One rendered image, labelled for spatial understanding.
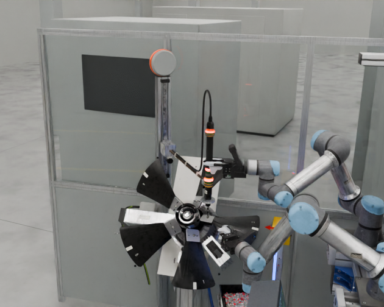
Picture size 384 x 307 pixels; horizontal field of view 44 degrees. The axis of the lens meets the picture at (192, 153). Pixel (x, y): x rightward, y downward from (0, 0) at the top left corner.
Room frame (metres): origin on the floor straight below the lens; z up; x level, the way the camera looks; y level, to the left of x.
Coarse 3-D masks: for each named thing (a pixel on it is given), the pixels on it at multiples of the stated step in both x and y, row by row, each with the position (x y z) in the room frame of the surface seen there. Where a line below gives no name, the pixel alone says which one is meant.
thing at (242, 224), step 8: (216, 216) 2.20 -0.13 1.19; (224, 216) 2.22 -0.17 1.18; (232, 216) 2.22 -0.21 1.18; (240, 216) 2.22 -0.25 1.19; (248, 216) 2.22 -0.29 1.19; (256, 216) 2.21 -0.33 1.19; (216, 224) 2.11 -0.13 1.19; (224, 224) 2.12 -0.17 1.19; (232, 224) 2.13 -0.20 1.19; (240, 224) 2.13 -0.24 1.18; (248, 224) 2.14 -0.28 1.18; (256, 224) 2.15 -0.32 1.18; (240, 232) 2.07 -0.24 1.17; (256, 232) 2.09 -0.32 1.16
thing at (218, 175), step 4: (204, 168) 2.41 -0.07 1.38; (204, 172) 2.38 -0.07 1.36; (216, 172) 2.30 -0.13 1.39; (220, 172) 2.29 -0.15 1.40; (204, 176) 2.36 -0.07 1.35; (212, 176) 2.30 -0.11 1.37; (216, 176) 2.28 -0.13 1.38; (220, 176) 2.27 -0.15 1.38; (200, 180) 2.37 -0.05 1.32; (216, 180) 2.26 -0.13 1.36; (200, 184) 2.34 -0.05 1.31; (200, 188) 2.31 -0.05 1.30; (196, 192) 2.32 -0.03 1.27; (200, 192) 2.28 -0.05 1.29
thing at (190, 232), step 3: (186, 231) 2.12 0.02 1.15; (189, 231) 2.13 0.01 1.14; (192, 231) 2.15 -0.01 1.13; (195, 231) 2.16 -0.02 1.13; (198, 231) 2.17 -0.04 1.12; (186, 234) 2.11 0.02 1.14; (189, 234) 2.12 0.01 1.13; (192, 234) 2.14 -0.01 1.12; (195, 234) 2.15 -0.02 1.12; (198, 234) 2.16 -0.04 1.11; (189, 237) 2.11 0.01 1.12; (192, 237) 2.13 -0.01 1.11; (195, 237) 2.14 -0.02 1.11; (198, 237) 2.15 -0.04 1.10; (189, 240) 2.10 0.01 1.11; (192, 240) 2.12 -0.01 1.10; (195, 240) 2.13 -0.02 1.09; (198, 240) 2.14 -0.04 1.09
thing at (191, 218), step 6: (186, 204) 2.19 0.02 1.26; (192, 204) 2.18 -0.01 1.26; (180, 210) 2.18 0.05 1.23; (186, 210) 2.17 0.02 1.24; (192, 210) 2.16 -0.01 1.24; (198, 210) 2.17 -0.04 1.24; (180, 216) 2.15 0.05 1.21; (192, 216) 2.14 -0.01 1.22; (198, 216) 2.14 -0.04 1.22; (180, 222) 2.13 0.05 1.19; (186, 222) 2.13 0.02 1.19; (192, 222) 2.12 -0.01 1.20; (198, 222) 2.16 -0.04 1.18; (186, 228) 2.16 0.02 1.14; (192, 228) 2.16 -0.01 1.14; (198, 228) 2.20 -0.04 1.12
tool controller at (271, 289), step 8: (272, 280) 1.54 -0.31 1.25; (256, 288) 1.50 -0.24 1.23; (264, 288) 1.49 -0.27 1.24; (272, 288) 1.48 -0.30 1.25; (280, 288) 1.49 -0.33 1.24; (256, 296) 1.45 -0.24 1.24; (264, 296) 1.44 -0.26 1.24; (272, 296) 1.43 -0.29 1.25; (280, 296) 1.45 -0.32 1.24; (248, 304) 1.41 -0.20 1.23; (256, 304) 1.40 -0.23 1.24; (264, 304) 1.40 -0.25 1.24; (272, 304) 1.39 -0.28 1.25; (280, 304) 1.42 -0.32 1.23
